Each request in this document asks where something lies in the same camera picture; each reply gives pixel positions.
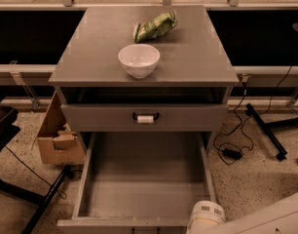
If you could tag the grey drawer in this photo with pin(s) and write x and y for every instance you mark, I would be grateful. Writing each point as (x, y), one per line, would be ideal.
(144, 117)
(140, 183)

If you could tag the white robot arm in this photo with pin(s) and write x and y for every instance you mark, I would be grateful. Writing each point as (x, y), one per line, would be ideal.
(279, 218)

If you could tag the grey drawer cabinet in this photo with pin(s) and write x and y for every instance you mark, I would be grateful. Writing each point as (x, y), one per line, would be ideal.
(193, 66)

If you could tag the grey top drawer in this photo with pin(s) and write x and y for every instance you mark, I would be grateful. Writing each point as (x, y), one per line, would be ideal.
(144, 117)

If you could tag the white ceramic bowl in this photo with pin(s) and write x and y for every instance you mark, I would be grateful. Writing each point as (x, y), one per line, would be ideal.
(139, 60)

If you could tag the green snack bag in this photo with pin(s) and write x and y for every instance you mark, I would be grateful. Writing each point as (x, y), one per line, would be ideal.
(155, 28)

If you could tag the cardboard box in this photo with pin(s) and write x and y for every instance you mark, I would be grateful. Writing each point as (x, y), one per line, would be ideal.
(58, 145)

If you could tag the black metal stand leg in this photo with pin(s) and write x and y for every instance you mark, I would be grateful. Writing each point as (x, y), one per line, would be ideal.
(267, 129)

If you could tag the black power adapter with cable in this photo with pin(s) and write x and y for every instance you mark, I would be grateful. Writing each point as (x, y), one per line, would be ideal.
(228, 151)

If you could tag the black table frame left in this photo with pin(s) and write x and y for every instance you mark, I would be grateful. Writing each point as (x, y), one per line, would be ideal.
(8, 131)

